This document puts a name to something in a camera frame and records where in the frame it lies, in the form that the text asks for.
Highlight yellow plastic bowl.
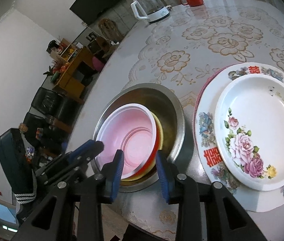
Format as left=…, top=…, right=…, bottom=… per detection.
left=122, top=113, right=164, bottom=182

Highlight red plastic bowl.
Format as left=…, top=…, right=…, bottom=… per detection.
left=95, top=103, right=157, bottom=179

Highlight stainless steel bowl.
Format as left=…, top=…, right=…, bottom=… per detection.
left=92, top=83, right=185, bottom=193

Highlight large white double-happiness plate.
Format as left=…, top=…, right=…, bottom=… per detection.
left=195, top=62, right=284, bottom=212

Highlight white rose pattern plate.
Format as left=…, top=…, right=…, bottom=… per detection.
left=214, top=74, right=284, bottom=192

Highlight black leather armchair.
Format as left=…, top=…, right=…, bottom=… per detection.
left=23, top=87, right=80, bottom=134

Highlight wooden desk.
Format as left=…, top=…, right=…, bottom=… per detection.
left=53, top=47, right=97, bottom=104

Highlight pink-rimmed floral plate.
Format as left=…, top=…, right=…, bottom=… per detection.
left=192, top=64, right=243, bottom=141

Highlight wooden desktop shelf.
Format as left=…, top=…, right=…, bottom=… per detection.
left=47, top=39, right=79, bottom=63

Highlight wooden chair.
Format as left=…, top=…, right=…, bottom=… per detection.
left=98, top=18, right=123, bottom=43

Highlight white glass electric kettle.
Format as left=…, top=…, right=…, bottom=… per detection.
left=130, top=0, right=170, bottom=23

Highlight black wall television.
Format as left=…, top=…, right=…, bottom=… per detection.
left=70, top=0, right=122, bottom=25

